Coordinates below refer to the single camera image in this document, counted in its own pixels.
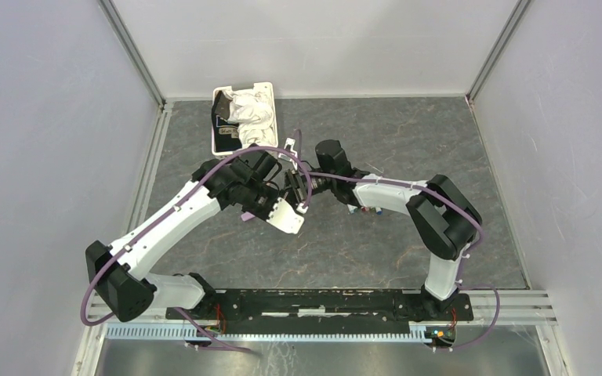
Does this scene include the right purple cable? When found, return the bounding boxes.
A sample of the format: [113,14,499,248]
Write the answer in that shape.
[290,128,502,353]

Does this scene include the white plastic basket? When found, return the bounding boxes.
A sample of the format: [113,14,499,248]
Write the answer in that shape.
[210,81,279,158]

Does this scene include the white crumpled cloth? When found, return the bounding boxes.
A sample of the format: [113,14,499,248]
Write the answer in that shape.
[224,85,278,148]

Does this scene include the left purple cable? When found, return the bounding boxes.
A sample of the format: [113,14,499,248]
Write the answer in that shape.
[80,146,314,354]

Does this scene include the pink highlighter cap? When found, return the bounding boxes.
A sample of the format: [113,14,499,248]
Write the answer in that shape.
[241,212,255,222]

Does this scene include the purple cable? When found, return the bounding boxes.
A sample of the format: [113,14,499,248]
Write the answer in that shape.
[80,146,314,354]
[290,128,502,353]

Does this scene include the black mounting base plate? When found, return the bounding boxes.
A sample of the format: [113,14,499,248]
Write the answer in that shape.
[187,288,474,334]

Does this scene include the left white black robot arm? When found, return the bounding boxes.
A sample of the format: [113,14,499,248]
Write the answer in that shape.
[80,145,303,326]

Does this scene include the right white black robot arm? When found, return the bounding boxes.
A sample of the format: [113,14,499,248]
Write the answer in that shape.
[284,136,484,320]

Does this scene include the black cloth with label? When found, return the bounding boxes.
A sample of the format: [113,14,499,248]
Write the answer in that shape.
[211,90,242,157]

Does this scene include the white slotted cable duct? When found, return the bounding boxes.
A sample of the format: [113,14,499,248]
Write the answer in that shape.
[105,323,432,345]

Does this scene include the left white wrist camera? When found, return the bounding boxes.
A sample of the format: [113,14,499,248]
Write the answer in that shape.
[266,198,304,234]

